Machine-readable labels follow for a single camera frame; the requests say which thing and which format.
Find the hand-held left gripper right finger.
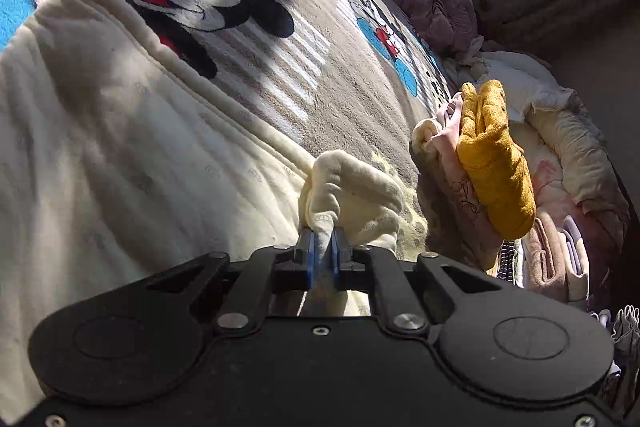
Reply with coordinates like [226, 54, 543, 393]
[332, 227, 502, 334]

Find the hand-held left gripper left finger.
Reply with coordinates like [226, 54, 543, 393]
[144, 229, 318, 333]

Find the cream fleece garment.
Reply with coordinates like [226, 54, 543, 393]
[0, 0, 407, 413]

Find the pile of folded clothes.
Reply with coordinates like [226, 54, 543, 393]
[492, 214, 640, 408]

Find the pink folded cloth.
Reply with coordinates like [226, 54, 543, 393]
[411, 92, 501, 268]

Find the mustard yellow folded towel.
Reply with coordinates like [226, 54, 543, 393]
[456, 79, 537, 240]

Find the cartoon mouse printed blanket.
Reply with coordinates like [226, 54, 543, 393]
[0, 0, 458, 258]

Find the cream quilted bedding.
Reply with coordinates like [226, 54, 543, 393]
[445, 38, 632, 258]

